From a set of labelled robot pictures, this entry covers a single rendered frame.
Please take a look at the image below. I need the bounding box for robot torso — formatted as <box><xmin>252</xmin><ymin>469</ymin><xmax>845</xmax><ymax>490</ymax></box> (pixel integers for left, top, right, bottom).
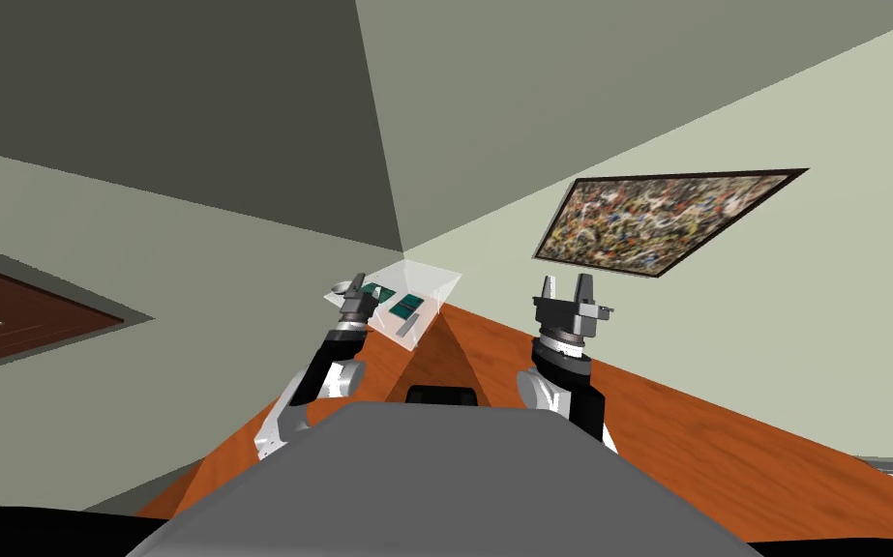
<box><xmin>124</xmin><ymin>383</ymin><xmax>759</xmax><ymax>557</ymax></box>

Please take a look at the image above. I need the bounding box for speckled painting in dark frame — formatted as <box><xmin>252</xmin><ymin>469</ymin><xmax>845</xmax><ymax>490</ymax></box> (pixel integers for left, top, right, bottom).
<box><xmin>531</xmin><ymin>166</ymin><xmax>811</xmax><ymax>280</ymax></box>

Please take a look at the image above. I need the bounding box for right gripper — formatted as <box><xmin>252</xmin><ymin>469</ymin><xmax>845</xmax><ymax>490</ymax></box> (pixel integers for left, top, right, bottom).
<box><xmin>531</xmin><ymin>273</ymin><xmax>616</xmax><ymax>340</ymax></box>

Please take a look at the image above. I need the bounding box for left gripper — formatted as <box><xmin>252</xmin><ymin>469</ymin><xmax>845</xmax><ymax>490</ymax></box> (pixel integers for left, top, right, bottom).
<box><xmin>337</xmin><ymin>272</ymin><xmax>380</xmax><ymax>327</ymax></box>

